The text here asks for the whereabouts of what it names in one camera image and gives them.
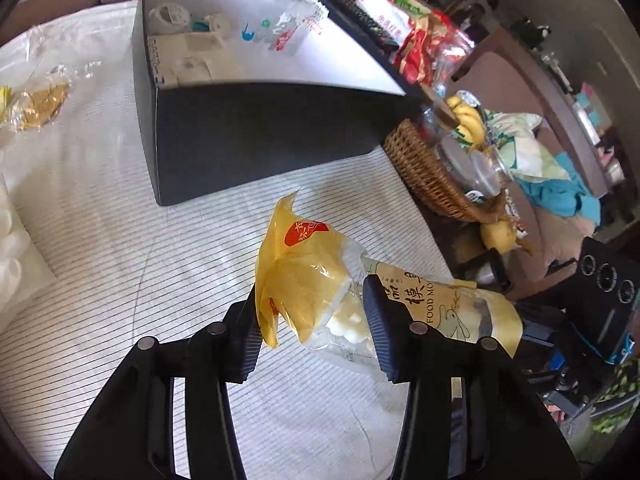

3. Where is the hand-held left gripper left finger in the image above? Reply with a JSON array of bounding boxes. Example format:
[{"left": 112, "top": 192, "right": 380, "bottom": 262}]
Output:
[{"left": 54, "top": 285, "right": 266, "bottom": 480}]

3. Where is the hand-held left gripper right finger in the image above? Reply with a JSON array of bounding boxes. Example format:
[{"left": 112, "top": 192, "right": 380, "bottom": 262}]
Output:
[{"left": 362, "top": 274, "right": 583, "bottom": 480}]

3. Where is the yellow food mould packet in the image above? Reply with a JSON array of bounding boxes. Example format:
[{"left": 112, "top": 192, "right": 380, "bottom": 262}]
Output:
[{"left": 255, "top": 187, "right": 525, "bottom": 361}]

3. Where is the black storage box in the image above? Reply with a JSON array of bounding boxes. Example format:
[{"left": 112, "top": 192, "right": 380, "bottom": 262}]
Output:
[{"left": 132, "top": 0, "right": 426, "bottom": 207}]

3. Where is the blue white glove box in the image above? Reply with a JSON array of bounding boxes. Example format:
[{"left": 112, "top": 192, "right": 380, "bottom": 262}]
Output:
[{"left": 146, "top": 34, "right": 213, "bottom": 88}]

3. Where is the clear red flower plastic bag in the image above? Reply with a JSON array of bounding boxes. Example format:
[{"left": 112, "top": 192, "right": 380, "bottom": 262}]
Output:
[{"left": 240, "top": 0, "right": 328, "bottom": 56}]

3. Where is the white tape roll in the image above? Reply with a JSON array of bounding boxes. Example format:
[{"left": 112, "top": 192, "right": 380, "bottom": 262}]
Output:
[{"left": 149, "top": 2, "right": 193, "bottom": 36}]

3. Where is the yellow fruit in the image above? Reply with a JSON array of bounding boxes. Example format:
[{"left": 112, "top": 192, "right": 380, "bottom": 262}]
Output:
[{"left": 480, "top": 217, "right": 521, "bottom": 253}]

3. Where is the teal white cloth pile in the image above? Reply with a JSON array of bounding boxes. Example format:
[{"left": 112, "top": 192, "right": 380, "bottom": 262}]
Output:
[{"left": 487, "top": 110, "right": 601, "bottom": 223}]

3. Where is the wicker basket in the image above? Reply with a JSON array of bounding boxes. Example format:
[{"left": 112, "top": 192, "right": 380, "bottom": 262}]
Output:
[{"left": 384, "top": 119, "right": 506, "bottom": 223}]

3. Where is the grey lid glass jar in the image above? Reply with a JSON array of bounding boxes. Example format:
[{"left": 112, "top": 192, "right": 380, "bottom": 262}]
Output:
[
  {"left": 470, "top": 152, "right": 511, "bottom": 196},
  {"left": 440, "top": 137, "right": 481, "bottom": 183}
]

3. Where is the bunch of bananas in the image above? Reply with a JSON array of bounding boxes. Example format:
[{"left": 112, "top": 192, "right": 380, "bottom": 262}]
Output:
[{"left": 446, "top": 91, "right": 486, "bottom": 151}]

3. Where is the brown armchair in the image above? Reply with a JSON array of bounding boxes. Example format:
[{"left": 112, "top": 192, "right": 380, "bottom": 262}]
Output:
[{"left": 450, "top": 25, "right": 640, "bottom": 281}]

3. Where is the white plastic gloves bundle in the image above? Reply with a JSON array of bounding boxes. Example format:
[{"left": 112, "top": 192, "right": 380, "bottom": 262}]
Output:
[{"left": 0, "top": 175, "right": 56, "bottom": 311}]

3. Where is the clear bag with blue item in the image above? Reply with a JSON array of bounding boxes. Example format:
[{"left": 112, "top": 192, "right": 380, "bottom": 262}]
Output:
[{"left": 430, "top": 60, "right": 461, "bottom": 98}]

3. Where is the red gold snack bag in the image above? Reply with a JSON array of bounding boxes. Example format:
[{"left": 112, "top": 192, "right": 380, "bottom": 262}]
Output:
[{"left": 392, "top": 15, "right": 446, "bottom": 81}]

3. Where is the white red snack bag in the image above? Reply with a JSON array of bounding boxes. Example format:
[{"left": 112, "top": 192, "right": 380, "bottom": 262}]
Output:
[{"left": 355, "top": 0, "right": 408, "bottom": 43}]

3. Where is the yellow clear packet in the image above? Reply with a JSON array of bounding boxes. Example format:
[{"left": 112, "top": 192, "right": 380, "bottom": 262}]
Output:
[{"left": 0, "top": 65, "right": 73, "bottom": 133}]

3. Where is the green snack bag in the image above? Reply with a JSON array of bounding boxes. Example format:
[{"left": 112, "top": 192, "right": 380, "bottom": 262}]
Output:
[{"left": 395, "top": 0, "right": 433, "bottom": 18}]

